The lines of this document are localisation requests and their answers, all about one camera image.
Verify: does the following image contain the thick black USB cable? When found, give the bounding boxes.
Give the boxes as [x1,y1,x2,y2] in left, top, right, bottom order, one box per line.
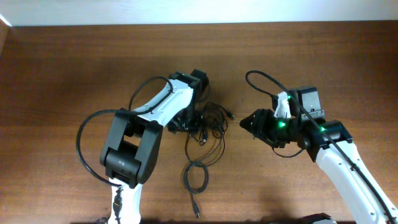
[183,124,226,218]

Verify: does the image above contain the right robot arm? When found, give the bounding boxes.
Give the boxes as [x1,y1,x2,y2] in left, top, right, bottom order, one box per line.
[239,86,397,223]

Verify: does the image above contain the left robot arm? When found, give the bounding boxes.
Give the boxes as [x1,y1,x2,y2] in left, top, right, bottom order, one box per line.
[99,69,209,223]

